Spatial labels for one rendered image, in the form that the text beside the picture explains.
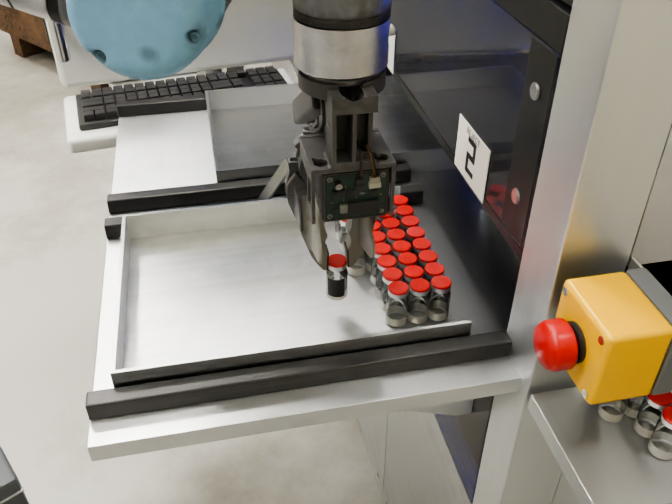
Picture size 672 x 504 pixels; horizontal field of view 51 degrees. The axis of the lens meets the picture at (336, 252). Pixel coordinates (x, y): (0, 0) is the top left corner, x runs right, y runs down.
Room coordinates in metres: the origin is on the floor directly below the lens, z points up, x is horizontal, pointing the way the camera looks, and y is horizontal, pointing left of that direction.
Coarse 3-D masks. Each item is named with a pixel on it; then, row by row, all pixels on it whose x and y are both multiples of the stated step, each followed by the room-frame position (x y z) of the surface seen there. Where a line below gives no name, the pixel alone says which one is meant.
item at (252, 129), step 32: (224, 96) 1.05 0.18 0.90; (256, 96) 1.06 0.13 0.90; (288, 96) 1.07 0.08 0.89; (384, 96) 1.10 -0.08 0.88; (224, 128) 0.98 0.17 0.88; (256, 128) 0.98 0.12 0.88; (288, 128) 0.98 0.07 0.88; (384, 128) 0.98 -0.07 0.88; (416, 128) 0.98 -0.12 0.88; (224, 160) 0.88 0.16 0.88; (256, 160) 0.88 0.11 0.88; (416, 160) 0.85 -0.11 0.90; (448, 160) 0.85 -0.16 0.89
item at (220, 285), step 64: (128, 256) 0.64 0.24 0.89; (192, 256) 0.65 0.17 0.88; (256, 256) 0.65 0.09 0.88; (128, 320) 0.54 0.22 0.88; (192, 320) 0.54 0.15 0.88; (256, 320) 0.54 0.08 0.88; (320, 320) 0.54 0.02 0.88; (384, 320) 0.54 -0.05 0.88; (448, 320) 0.54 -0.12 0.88; (128, 384) 0.44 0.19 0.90
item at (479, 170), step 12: (468, 132) 0.65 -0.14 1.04; (456, 144) 0.68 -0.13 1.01; (468, 144) 0.65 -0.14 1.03; (480, 144) 0.62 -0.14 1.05; (456, 156) 0.67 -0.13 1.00; (480, 156) 0.61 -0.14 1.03; (468, 168) 0.64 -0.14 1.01; (480, 168) 0.61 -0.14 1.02; (468, 180) 0.63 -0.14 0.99; (480, 180) 0.61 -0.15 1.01; (480, 192) 0.60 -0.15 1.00
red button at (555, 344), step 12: (540, 324) 0.40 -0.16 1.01; (552, 324) 0.39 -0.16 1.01; (564, 324) 0.39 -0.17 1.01; (540, 336) 0.39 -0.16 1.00; (552, 336) 0.38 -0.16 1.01; (564, 336) 0.38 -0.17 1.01; (540, 348) 0.38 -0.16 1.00; (552, 348) 0.37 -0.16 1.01; (564, 348) 0.37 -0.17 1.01; (576, 348) 0.37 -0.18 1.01; (540, 360) 0.38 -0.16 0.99; (552, 360) 0.37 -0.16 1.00; (564, 360) 0.37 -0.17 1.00; (576, 360) 0.37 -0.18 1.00
